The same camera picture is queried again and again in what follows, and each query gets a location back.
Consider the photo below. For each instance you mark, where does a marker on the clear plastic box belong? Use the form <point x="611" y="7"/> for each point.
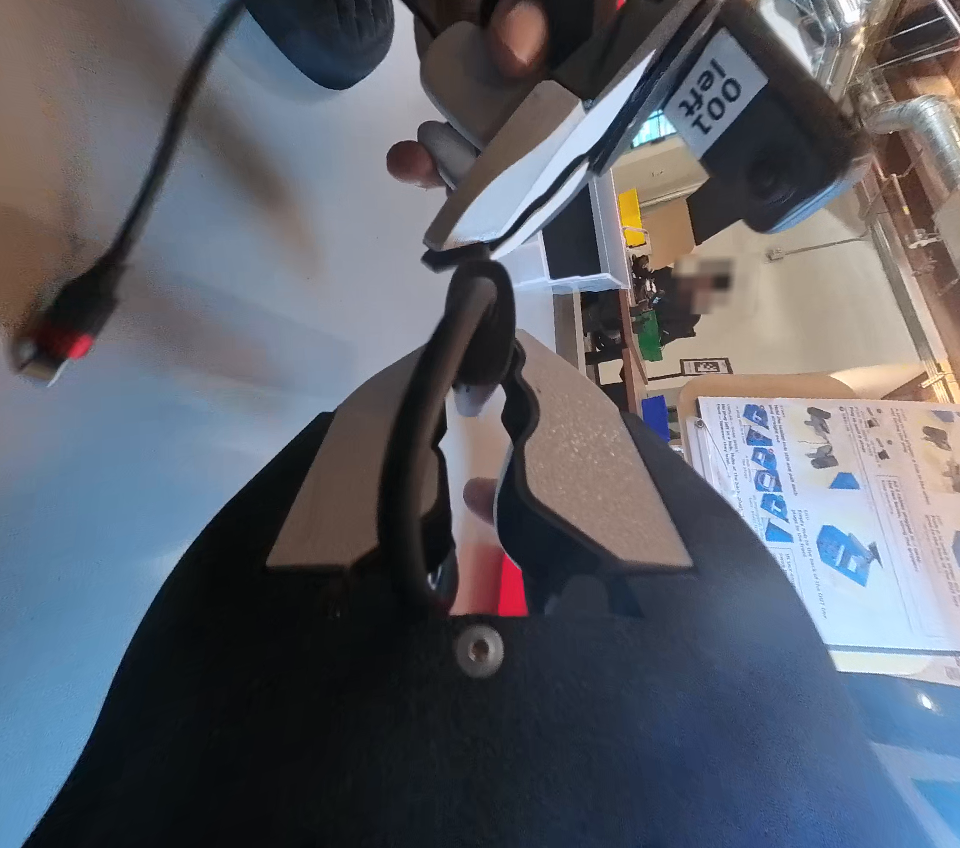
<point x="607" y="240"/>

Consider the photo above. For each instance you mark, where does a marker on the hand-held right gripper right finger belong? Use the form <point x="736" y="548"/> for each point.
<point x="592" y="480"/>

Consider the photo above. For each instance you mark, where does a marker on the yellow plastic bin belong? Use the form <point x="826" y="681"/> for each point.
<point x="628" y="210"/>

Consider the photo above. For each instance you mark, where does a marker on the metal ventilation duct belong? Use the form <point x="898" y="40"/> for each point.
<point x="922" y="127"/>

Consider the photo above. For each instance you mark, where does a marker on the black foam pad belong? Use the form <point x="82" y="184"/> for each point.
<point x="570" y="255"/>

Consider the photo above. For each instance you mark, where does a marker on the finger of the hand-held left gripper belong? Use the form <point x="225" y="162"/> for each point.
<point x="517" y="142"/>
<point x="559" y="206"/>

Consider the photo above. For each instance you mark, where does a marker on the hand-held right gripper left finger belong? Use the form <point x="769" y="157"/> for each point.
<point x="337" y="488"/>

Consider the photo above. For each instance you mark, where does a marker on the person's right hand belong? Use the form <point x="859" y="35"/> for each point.
<point x="481" y="499"/>

